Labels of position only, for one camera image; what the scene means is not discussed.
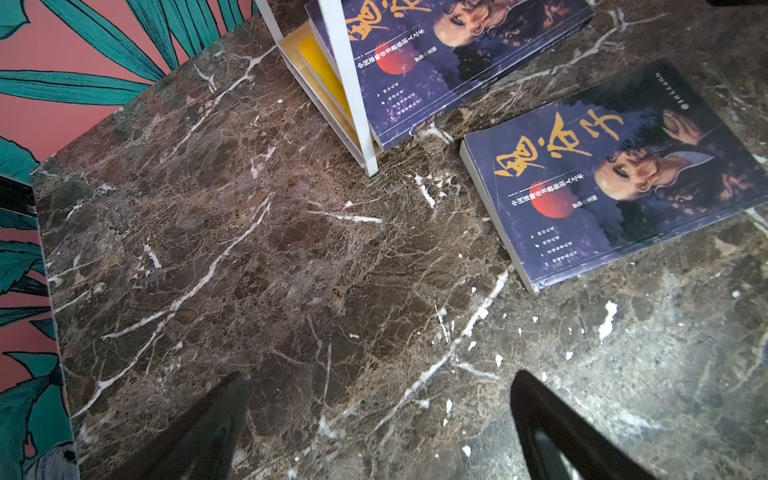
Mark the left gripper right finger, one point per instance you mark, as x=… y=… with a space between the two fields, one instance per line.
x=553 y=436

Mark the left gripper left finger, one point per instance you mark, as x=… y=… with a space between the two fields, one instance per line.
x=201 y=443

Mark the dark purple book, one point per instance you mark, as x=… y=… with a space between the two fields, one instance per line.
x=581 y=182
x=416 y=60

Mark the dark purple bottom book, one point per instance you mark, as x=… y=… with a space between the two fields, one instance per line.
x=581 y=182

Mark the white wooden two-tier shelf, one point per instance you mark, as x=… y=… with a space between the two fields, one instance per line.
x=330 y=34

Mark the yellow cartoon cover book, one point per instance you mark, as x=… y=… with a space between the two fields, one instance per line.
x=322 y=71

